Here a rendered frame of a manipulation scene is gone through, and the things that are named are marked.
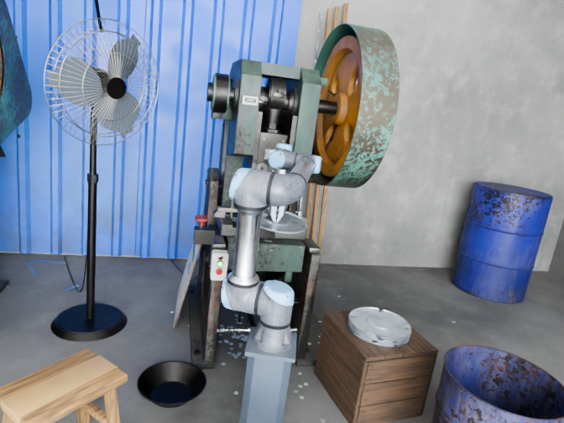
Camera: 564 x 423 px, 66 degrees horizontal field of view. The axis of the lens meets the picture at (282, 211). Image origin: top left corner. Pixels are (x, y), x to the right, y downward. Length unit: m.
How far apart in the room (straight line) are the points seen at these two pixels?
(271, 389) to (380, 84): 1.33
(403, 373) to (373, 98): 1.21
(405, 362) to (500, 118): 2.81
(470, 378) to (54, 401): 1.55
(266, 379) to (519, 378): 1.00
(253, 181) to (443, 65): 2.79
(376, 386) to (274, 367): 0.55
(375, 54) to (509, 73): 2.43
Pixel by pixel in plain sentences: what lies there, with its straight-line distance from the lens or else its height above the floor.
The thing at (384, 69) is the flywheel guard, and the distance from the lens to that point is 2.05.
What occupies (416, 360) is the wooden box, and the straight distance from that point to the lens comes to 2.09.
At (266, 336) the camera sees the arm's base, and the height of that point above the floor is 0.51.
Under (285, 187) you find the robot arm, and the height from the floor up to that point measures 1.06.
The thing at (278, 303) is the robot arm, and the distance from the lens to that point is 1.56.
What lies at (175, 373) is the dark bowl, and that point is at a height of 0.03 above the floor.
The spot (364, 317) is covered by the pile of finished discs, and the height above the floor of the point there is 0.39.
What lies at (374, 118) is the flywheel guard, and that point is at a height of 1.31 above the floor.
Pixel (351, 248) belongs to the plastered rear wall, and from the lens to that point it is 3.89.
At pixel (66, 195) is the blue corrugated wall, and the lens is 3.51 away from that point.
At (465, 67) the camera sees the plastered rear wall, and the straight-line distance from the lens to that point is 4.10.
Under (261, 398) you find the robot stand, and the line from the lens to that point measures 1.75.
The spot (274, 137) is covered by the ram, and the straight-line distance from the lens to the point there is 2.18.
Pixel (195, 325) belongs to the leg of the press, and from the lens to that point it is 2.61.
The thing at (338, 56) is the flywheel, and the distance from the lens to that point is 2.48.
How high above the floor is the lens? 1.33
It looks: 14 degrees down
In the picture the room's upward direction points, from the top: 7 degrees clockwise
